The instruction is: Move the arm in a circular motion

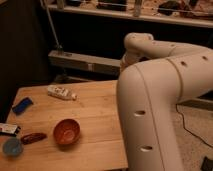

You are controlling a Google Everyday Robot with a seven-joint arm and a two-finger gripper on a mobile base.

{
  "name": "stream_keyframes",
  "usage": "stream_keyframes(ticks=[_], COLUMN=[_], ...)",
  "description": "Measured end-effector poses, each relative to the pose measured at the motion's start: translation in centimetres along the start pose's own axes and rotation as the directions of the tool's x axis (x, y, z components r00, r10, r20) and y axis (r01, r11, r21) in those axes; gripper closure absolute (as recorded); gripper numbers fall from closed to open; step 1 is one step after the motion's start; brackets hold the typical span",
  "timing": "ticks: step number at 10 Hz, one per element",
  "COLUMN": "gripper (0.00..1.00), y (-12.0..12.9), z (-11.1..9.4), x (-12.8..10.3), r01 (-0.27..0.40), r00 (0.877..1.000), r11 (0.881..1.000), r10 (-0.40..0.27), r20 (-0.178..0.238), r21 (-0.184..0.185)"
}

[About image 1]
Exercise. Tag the black object on floor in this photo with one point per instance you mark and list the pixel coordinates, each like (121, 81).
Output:
(207, 164)

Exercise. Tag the white and black box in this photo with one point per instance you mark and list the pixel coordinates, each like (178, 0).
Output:
(9, 129)

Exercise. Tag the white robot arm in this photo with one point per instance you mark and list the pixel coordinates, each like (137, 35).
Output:
(155, 76)

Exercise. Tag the lower white shelf beam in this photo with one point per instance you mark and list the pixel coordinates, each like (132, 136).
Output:
(85, 62)

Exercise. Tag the metal vertical pole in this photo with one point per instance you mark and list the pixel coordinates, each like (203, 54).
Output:
(58, 46)

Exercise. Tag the white plastic bottle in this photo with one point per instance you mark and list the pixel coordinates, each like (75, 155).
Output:
(61, 93)

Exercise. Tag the blue rectangular block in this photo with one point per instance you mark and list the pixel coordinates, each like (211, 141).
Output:
(22, 106)

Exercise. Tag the upper wooden shelf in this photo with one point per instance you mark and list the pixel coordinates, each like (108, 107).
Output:
(124, 15)

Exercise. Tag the dark red oblong object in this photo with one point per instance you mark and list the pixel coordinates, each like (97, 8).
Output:
(32, 138)

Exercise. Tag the orange-red bowl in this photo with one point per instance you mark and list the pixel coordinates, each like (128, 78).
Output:
(66, 132)

